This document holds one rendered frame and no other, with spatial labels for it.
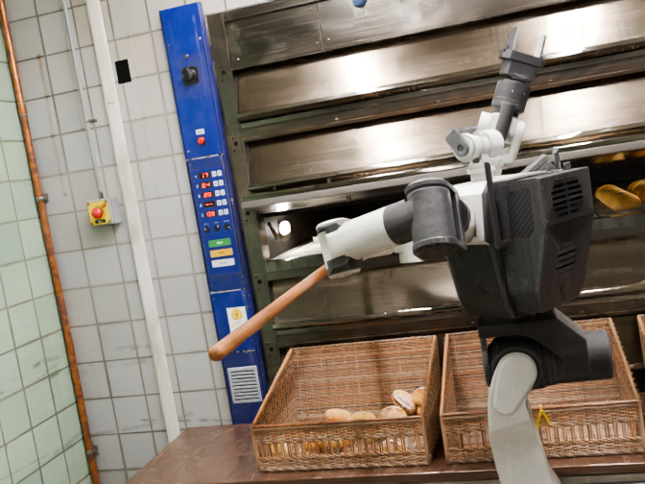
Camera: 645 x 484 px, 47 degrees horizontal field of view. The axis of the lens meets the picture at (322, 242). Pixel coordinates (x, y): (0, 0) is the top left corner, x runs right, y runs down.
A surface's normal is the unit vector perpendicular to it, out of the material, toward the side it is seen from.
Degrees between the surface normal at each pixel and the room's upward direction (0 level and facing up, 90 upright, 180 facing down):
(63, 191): 90
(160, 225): 90
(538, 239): 90
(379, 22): 90
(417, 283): 70
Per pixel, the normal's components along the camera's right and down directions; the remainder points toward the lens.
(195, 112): -0.25, 0.14
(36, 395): 0.96, -0.13
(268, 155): -0.29, -0.21
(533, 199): -0.74, 0.18
